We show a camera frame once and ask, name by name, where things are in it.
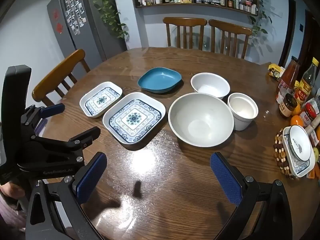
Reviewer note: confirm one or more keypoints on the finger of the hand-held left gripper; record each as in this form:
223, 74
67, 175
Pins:
85, 135
53, 110

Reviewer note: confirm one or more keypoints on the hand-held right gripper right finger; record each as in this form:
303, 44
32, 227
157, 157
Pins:
226, 180

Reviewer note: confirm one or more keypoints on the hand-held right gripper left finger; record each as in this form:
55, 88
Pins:
91, 177

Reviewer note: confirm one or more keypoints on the small blue-patterned square plate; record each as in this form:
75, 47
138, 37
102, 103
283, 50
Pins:
100, 101

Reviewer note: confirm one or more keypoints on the large blue-patterned square plate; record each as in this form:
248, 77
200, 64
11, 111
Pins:
132, 118

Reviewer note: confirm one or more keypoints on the large white bowl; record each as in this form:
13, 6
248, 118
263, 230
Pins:
200, 120

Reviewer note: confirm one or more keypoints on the white straight-sided bowl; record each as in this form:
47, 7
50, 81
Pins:
242, 110

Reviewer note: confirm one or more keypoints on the teal square dish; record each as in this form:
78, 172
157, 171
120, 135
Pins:
160, 78

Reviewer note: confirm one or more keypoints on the medium white bowl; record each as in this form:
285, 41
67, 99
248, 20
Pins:
210, 85

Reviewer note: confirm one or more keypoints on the person's left hand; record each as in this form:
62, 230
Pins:
11, 192

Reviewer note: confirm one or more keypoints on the wooden chair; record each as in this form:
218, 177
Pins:
230, 27
183, 21
60, 70

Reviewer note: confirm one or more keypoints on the beaded wooden trivet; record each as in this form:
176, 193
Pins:
278, 152

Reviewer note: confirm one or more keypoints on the blue-patterned rectangular dish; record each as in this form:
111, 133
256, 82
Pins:
302, 167

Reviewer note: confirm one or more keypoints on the blue-rimmed white bowl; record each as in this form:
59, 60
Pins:
298, 142

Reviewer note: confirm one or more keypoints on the red paper decoration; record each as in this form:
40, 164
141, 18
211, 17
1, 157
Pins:
55, 15
59, 27

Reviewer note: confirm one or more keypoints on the grey refrigerator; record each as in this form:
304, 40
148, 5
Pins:
100, 30

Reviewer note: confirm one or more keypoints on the purple clothing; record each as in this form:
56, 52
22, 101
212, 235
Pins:
10, 222

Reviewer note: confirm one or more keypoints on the green fruit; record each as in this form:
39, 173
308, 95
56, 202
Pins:
317, 155

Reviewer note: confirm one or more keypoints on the brown sauce jar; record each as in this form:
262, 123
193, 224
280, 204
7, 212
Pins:
288, 105

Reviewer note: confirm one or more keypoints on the cluster of fridge photo magnets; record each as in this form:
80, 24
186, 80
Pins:
75, 10

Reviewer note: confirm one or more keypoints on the red-lidded chili jar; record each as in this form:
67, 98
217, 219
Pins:
308, 112

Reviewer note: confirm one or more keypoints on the hanging green vine plant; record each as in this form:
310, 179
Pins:
107, 5
261, 17

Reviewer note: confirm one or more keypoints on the yellow snack packet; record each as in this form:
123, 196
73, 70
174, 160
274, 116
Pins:
275, 71

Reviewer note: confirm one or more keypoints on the red sauce bottle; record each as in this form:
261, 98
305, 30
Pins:
290, 75

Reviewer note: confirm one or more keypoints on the yellow-capped vinegar bottle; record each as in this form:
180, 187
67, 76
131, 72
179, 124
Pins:
308, 80

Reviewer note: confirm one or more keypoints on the dark brown door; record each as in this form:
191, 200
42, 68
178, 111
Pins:
287, 30

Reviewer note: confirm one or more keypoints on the row of shelf bottles and jars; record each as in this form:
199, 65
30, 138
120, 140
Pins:
240, 3

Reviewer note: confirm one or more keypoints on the dark wall switch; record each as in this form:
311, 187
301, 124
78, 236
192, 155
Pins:
301, 27

